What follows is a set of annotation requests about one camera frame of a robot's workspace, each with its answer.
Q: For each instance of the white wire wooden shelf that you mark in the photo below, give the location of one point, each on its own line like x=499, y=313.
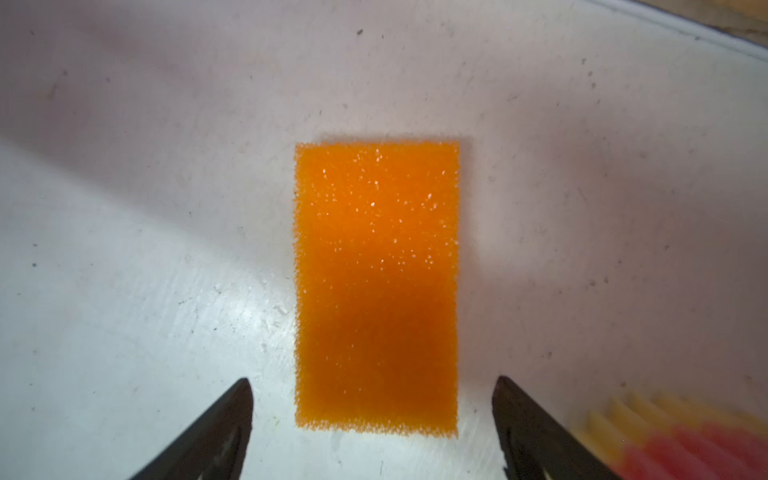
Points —
x=737, y=25

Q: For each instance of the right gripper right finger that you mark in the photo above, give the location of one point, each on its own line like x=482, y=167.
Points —
x=534, y=444

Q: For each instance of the yellow sponge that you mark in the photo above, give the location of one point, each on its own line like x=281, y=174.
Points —
x=376, y=243

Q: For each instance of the pink smiley sponge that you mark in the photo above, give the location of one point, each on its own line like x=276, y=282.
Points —
x=672, y=437

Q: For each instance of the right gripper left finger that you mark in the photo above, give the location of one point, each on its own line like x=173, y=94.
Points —
x=214, y=446

